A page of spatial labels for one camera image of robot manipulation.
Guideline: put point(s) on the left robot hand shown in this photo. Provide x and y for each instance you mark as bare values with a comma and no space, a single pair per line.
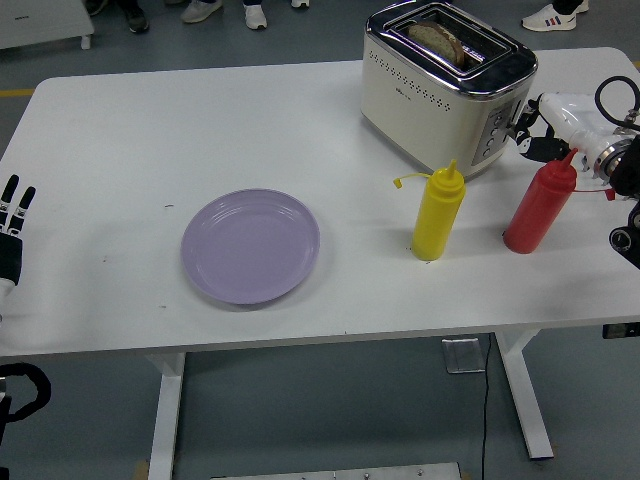
11,255

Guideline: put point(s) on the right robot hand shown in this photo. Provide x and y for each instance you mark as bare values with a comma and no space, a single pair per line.
570,112

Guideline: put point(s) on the cream and chrome toaster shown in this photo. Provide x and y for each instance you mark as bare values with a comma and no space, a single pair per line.
425,110

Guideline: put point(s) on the bread slice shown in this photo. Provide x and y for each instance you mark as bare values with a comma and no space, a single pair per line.
440,42

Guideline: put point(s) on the purple round plate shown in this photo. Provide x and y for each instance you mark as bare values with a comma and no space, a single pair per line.
250,245

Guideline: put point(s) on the small silver floor plate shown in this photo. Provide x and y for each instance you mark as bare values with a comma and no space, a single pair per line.
462,355

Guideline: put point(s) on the white sneaker with stripes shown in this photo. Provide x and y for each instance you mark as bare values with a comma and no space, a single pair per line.
550,19

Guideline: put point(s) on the red squeeze bottle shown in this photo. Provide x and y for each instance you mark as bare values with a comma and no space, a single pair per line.
535,215

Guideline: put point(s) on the yellow squeeze bottle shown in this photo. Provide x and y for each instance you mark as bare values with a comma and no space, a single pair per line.
435,220

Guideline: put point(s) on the white table leg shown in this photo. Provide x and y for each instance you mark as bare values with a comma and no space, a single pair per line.
167,410
525,395

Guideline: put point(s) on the black table control panel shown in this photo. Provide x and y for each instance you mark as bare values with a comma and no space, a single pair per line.
620,331

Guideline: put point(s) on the white low platform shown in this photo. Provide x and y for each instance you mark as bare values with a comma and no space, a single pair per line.
40,20

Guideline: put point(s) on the black shoe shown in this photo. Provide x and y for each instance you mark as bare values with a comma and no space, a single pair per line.
136,19

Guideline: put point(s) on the grey sneaker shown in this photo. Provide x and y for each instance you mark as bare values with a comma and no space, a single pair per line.
200,10

